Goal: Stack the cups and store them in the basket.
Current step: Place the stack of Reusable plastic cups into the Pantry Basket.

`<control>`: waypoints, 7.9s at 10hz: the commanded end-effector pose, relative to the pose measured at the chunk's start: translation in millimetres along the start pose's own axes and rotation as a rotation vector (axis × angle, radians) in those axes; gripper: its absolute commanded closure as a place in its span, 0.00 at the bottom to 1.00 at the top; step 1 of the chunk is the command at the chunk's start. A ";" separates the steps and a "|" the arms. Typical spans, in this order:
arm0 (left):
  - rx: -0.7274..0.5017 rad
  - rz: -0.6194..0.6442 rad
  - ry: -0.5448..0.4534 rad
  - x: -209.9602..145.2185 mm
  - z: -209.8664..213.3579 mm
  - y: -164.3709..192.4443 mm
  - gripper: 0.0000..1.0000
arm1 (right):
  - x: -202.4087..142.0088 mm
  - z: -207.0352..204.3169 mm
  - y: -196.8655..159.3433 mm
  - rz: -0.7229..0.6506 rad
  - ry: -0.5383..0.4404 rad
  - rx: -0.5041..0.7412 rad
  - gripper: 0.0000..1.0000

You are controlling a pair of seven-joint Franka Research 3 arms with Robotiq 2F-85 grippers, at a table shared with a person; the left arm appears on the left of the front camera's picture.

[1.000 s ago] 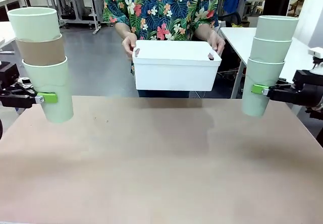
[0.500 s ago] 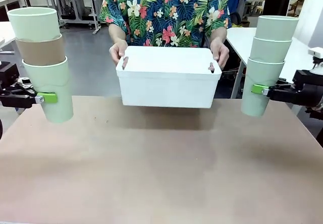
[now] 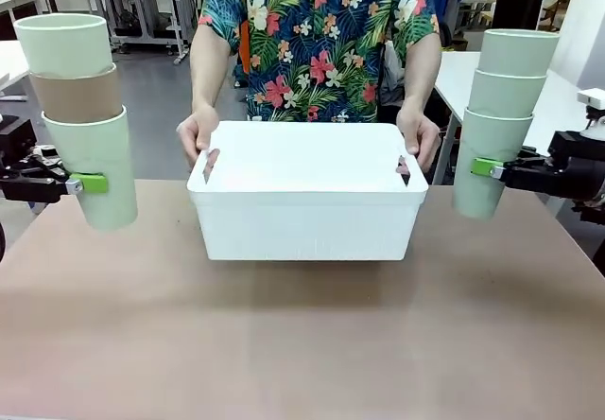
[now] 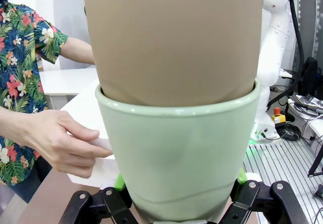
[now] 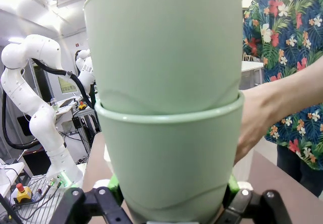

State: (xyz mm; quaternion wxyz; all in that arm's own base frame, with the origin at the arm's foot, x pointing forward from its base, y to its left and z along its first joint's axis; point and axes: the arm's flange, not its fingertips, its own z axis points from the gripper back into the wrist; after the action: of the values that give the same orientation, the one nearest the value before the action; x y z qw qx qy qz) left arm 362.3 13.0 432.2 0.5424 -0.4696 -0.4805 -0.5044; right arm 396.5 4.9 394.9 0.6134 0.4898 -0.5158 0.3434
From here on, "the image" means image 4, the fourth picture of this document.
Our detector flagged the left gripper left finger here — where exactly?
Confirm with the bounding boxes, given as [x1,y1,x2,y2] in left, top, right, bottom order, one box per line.
[59,173,138,224]

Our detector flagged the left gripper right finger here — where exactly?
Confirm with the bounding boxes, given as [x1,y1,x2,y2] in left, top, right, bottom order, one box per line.
[219,168,310,224]

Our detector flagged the white plastic basket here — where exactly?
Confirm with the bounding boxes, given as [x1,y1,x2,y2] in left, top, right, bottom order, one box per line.
[60,81,121,190]

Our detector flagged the light green plastic cup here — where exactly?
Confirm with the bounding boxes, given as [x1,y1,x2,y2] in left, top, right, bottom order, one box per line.
[95,79,262,222]

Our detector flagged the brown plastic cup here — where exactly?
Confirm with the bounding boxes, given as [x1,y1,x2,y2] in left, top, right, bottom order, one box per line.
[82,0,264,107]

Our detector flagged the person's left forearm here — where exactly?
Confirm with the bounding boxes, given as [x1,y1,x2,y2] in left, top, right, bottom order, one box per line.
[58,37,96,65]

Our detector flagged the person's right forearm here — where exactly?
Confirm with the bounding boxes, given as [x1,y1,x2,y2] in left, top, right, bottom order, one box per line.
[0,106,33,146]

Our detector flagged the person's right hand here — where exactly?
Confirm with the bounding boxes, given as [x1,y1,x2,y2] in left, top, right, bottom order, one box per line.
[24,109,114,179]

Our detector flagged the yellow emergency stop button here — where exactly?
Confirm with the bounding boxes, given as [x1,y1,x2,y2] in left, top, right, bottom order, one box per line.
[271,106,287,127]

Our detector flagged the white side table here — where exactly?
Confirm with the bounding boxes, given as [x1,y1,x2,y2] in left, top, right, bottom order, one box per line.
[39,66,101,110]

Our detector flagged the black box device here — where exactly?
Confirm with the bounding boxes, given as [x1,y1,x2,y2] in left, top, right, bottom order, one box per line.
[297,57,320,97]

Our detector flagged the person in floral shirt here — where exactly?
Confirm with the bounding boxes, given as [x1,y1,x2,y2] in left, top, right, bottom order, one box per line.
[0,0,69,204]

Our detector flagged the aluminium slotted base plate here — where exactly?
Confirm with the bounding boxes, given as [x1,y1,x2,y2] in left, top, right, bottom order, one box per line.
[243,143,323,224]

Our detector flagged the coiled black cable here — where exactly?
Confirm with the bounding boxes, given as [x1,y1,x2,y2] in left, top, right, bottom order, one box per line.
[276,123,302,141]

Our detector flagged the black cable conduit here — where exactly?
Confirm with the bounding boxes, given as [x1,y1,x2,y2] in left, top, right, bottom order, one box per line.
[262,0,305,113]

